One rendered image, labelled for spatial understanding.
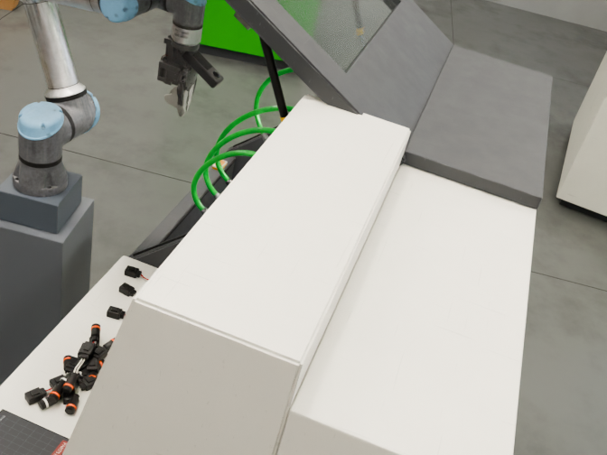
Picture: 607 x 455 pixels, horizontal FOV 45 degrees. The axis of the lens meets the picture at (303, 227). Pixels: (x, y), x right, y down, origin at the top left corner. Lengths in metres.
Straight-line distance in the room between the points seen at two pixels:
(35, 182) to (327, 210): 1.21
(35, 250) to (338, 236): 1.32
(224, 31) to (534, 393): 3.26
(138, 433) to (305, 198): 0.42
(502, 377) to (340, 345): 0.23
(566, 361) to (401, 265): 2.49
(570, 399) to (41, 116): 2.45
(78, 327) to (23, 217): 0.63
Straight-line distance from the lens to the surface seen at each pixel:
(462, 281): 1.22
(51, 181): 2.20
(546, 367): 3.55
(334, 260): 1.03
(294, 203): 1.13
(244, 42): 5.37
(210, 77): 1.93
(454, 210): 1.39
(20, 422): 1.52
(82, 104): 2.22
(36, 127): 2.11
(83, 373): 1.57
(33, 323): 2.45
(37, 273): 2.31
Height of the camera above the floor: 2.17
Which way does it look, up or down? 35 degrees down
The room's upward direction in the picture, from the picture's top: 15 degrees clockwise
